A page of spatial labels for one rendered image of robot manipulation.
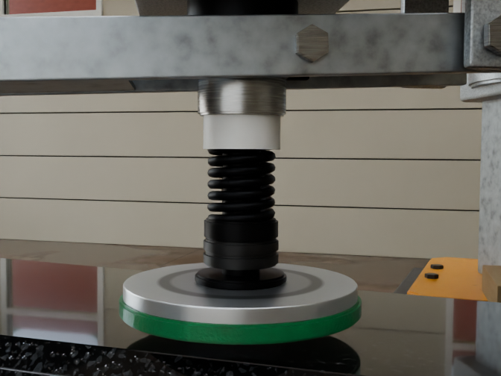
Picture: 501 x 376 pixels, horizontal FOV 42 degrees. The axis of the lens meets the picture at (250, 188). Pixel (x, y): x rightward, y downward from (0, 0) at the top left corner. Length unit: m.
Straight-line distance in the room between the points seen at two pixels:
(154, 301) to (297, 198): 6.30
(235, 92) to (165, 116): 6.67
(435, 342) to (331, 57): 0.26
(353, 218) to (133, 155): 2.53
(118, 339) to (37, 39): 0.26
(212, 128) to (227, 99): 0.03
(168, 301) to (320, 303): 0.12
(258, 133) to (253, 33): 0.08
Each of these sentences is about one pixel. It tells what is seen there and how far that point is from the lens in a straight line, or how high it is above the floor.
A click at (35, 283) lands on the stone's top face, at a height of 0.87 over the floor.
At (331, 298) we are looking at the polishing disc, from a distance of 0.54.
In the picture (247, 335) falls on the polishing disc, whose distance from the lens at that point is 0.50.
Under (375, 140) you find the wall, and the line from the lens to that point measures 6.70.
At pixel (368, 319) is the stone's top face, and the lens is 0.67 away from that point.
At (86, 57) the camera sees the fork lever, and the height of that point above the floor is 1.11.
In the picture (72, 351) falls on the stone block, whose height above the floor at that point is 0.86.
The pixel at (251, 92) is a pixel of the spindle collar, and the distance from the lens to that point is 0.55.
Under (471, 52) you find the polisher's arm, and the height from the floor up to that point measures 1.12.
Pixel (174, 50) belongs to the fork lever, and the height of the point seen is 1.12.
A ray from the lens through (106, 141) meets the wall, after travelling 7.51.
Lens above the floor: 1.03
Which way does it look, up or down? 3 degrees down
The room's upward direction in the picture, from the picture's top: straight up
